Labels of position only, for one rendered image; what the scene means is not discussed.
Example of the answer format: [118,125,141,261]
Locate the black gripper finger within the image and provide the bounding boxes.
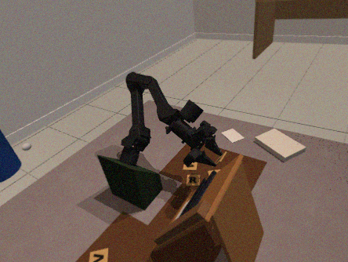
[193,150,216,167]
[205,135,223,156]

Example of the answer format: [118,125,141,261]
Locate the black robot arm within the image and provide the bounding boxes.
[116,72,212,166]

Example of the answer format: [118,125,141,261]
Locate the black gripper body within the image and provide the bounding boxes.
[181,126,217,167]

